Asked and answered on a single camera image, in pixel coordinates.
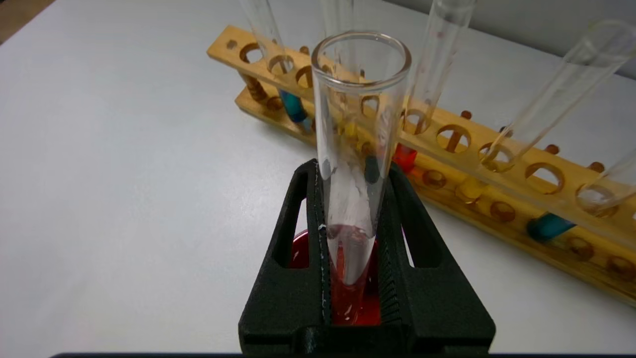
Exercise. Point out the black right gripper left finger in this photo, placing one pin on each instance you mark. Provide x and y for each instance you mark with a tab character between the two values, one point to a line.
278	308

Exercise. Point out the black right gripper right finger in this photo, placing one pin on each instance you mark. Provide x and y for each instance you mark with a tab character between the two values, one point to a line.
437	313

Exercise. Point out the clear glass beaker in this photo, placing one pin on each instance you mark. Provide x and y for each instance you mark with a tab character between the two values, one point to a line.
298	253

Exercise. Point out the test tube with blue liquid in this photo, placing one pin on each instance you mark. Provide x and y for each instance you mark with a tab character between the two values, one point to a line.
549	227
294	107

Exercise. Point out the wooden test tube rack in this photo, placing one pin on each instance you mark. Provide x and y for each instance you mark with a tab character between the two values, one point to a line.
474	133

